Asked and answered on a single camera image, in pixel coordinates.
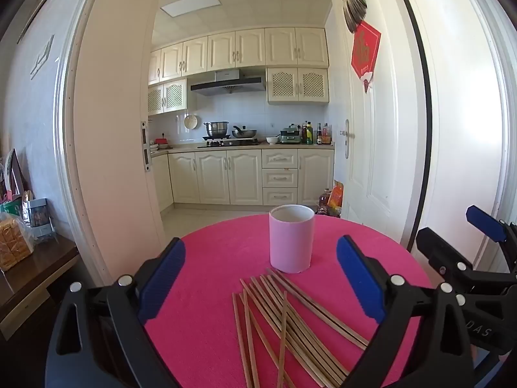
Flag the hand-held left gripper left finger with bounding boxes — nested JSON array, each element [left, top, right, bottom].
[[46, 238, 186, 376]]

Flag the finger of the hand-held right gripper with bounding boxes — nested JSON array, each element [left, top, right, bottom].
[[416, 227, 517, 292], [466, 205, 517, 271]]

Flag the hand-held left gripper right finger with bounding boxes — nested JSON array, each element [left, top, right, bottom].
[[337, 235, 473, 381]]

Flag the pink cup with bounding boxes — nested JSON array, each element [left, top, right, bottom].
[[269, 205, 315, 274]]

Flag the group of wooden chopsticks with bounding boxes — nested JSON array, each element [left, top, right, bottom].
[[232, 269, 369, 388]]

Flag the person's right hand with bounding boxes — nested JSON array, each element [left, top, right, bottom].
[[470, 345, 517, 372]]

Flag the pink round table cover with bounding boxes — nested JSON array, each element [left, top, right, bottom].
[[143, 214, 435, 388]]

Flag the orange snack bag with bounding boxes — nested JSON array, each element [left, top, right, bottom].
[[327, 180, 344, 213]]

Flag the cream cabinet drawer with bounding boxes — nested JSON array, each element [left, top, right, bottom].
[[262, 168, 299, 189], [262, 188, 298, 206], [262, 149, 299, 169]]

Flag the cream base cabinets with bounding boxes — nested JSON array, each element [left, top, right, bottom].
[[151, 147, 335, 213]]

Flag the dark wooden side cabinet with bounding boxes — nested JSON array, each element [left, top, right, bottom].
[[0, 234, 79, 340]]

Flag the white door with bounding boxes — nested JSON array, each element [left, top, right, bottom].
[[325, 0, 429, 247]]

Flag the clear plastic box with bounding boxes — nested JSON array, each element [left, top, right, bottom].
[[28, 198, 55, 239]]

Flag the metal door lock plate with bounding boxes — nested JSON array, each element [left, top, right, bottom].
[[141, 120, 152, 172]]

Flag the bag of sliced bread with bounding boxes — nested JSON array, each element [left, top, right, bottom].
[[0, 210, 34, 271]]

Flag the black gas stove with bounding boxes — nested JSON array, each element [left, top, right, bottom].
[[198, 137, 261, 148]]

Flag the green electric cooker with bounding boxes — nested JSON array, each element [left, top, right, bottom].
[[280, 124, 301, 145]]

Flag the steel stockpot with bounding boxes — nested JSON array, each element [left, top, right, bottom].
[[203, 121, 230, 137]]

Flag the green packet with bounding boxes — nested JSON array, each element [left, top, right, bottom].
[[0, 200, 23, 220]]

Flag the cream lattice-door cabinet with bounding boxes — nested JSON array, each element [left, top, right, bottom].
[[147, 79, 187, 114], [267, 67, 330, 105]]

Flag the red paper door decoration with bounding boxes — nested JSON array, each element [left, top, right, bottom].
[[351, 20, 382, 93]]

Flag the steel range hood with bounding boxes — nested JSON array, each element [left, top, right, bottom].
[[191, 70, 266, 97]]

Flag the feather fan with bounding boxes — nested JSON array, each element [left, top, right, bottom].
[[340, 0, 368, 33]]

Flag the white ceiling light panel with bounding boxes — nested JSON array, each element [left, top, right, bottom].
[[160, 0, 231, 17]]

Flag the metal door handle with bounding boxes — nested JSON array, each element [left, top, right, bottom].
[[340, 119, 356, 158]]

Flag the cream upper wall cabinets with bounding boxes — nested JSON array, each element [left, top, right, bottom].
[[147, 27, 329, 86]]

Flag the white wall ornament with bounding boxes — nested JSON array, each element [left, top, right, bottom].
[[30, 34, 55, 81]]

